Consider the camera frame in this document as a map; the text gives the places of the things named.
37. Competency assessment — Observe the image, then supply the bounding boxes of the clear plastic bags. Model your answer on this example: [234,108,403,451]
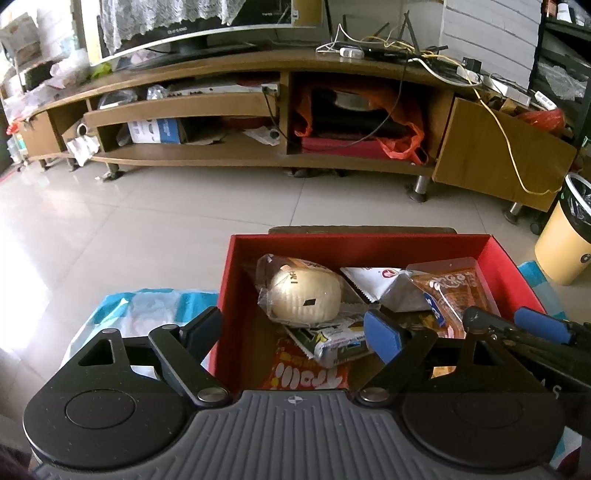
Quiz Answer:
[48,48,90,88]

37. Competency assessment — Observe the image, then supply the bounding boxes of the yellow cable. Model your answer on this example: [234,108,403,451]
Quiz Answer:
[360,37,561,195]

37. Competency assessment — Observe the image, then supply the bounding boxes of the blue white box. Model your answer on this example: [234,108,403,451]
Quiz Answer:
[128,119,182,145]

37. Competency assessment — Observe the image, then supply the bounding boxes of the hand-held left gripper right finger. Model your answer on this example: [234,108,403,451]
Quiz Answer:
[355,310,525,407]

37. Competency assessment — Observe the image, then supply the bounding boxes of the silver white snack packet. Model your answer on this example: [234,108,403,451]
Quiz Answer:
[339,266,432,312]

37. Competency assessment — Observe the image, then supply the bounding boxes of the red snack packet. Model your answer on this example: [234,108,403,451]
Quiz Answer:
[261,332,354,392]

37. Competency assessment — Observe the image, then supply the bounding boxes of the orange brown snack packet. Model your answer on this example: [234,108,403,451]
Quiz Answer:
[406,257,502,340]

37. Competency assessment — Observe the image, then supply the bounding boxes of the black shelf rack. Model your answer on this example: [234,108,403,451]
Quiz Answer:
[531,0,591,139]

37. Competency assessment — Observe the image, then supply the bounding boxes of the silver media player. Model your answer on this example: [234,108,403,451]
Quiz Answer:
[161,83,280,97]

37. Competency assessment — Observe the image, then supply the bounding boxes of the crumpled white bag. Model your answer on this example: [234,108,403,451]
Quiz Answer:
[65,134,100,167]

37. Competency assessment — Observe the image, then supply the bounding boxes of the red cardboard box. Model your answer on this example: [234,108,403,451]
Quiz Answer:
[208,233,548,402]

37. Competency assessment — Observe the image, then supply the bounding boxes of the printed cardboard box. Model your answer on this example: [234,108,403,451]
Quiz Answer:
[0,14,42,65]

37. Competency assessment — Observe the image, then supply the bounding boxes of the white power strip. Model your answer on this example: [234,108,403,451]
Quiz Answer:
[482,74,532,107]

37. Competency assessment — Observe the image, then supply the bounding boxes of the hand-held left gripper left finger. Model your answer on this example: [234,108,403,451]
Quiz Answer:
[62,306,230,409]

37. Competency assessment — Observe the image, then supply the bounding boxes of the blue white checked cloth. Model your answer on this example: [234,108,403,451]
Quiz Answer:
[69,261,591,480]

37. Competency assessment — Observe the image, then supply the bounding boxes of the black television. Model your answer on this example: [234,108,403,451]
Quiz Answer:
[88,0,296,61]

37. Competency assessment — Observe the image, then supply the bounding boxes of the wooden television stand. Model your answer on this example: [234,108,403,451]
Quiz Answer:
[18,48,578,213]

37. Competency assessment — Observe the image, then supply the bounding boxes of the black bin liner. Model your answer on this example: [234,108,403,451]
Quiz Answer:
[561,173,591,232]

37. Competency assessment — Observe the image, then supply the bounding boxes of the cream trash bin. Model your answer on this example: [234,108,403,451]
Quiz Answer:
[534,173,591,287]

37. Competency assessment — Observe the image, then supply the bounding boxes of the large red plastic bag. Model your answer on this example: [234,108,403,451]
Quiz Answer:
[294,87,428,163]

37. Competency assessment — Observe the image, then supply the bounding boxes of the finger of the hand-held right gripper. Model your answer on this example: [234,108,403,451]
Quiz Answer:
[463,306,522,344]
[514,306,591,347]

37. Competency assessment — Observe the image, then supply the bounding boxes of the black wafer packet white label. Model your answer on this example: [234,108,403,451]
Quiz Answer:
[283,314,377,363]

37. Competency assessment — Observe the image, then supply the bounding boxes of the small red plastic bag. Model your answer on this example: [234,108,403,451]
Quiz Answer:
[522,108,566,134]

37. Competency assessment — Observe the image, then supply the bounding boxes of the round cream bread packet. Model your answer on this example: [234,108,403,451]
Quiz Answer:
[255,253,365,326]

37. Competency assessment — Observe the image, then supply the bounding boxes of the white lace cloth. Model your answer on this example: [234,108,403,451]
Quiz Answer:
[100,0,247,49]

